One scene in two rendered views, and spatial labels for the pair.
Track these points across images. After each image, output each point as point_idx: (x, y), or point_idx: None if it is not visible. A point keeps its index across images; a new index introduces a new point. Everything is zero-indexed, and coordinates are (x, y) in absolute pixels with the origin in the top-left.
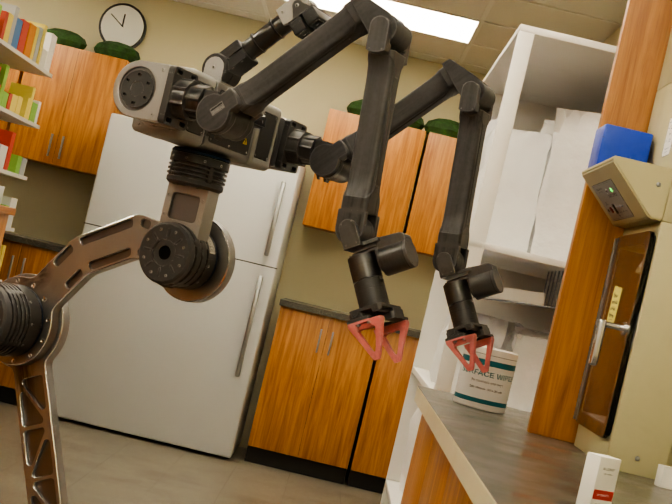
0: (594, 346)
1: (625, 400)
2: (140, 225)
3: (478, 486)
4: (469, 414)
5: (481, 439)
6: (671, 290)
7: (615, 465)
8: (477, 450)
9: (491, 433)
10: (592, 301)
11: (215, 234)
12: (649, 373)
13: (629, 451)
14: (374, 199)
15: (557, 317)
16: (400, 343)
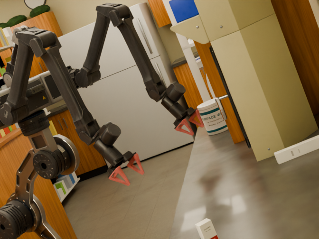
0: (220, 111)
1: (247, 128)
2: (33, 153)
3: None
4: (209, 147)
5: (196, 185)
6: (234, 68)
7: (209, 224)
8: (184, 207)
9: (208, 168)
10: None
11: (60, 142)
12: (249, 110)
13: (263, 148)
14: (86, 115)
15: (213, 89)
16: (139, 165)
